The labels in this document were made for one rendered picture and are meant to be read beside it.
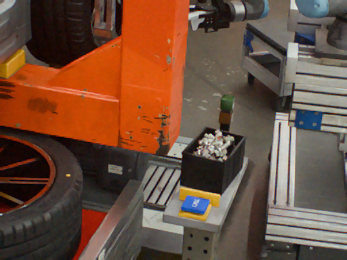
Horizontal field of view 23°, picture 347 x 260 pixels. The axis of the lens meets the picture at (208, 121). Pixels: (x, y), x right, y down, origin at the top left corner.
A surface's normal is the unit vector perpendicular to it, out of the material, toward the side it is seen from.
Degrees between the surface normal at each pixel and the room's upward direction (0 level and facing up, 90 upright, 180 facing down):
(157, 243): 0
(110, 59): 90
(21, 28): 90
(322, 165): 0
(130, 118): 90
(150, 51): 90
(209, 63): 0
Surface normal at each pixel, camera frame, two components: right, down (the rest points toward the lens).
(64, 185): 0.08, -0.89
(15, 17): 0.97, 0.17
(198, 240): -0.23, 0.41
